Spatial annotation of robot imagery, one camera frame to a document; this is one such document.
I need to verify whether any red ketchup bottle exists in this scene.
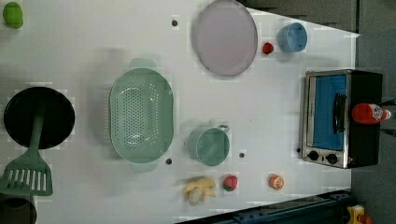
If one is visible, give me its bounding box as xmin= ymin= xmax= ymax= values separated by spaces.
xmin=352 ymin=103 xmax=392 ymax=124

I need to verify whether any green mug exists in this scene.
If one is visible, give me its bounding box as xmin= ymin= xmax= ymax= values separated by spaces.
xmin=187 ymin=125 xmax=231 ymax=167

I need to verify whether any green colander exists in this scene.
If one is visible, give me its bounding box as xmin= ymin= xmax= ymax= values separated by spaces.
xmin=109 ymin=58 xmax=174 ymax=174

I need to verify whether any toy strawberry near banana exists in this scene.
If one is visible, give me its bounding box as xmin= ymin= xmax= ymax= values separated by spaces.
xmin=222 ymin=175 xmax=238 ymax=192

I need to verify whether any lilac round plate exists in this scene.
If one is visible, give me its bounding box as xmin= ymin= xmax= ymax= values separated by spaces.
xmin=193 ymin=0 xmax=258 ymax=76

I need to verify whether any toy banana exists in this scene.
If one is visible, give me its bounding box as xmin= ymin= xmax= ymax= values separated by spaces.
xmin=184 ymin=177 xmax=216 ymax=206

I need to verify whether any toy strawberry near plate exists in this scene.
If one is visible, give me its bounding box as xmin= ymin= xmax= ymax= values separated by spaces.
xmin=262 ymin=42 xmax=274 ymax=55

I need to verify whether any blue bowl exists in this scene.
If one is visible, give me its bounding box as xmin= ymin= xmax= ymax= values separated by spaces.
xmin=277 ymin=22 xmax=308 ymax=52

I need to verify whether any blue bin at table edge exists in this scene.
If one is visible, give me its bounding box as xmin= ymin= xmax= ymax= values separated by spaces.
xmin=178 ymin=190 xmax=355 ymax=224

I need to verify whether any green spatula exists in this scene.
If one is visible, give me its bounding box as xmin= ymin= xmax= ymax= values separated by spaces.
xmin=1 ymin=105 xmax=53 ymax=196

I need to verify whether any yellow red object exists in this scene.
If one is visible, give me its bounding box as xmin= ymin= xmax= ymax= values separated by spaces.
xmin=347 ymin=205 xmax=373 ymax=224

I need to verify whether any black cylinder cup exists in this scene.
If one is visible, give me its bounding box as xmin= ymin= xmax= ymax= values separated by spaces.
xmin=0 ymin=194 xmax=37 ymax=224

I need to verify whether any green toy fruit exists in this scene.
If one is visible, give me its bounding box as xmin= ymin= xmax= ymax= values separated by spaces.
xmin=2 ymin=2 xmax=24 ymax=29

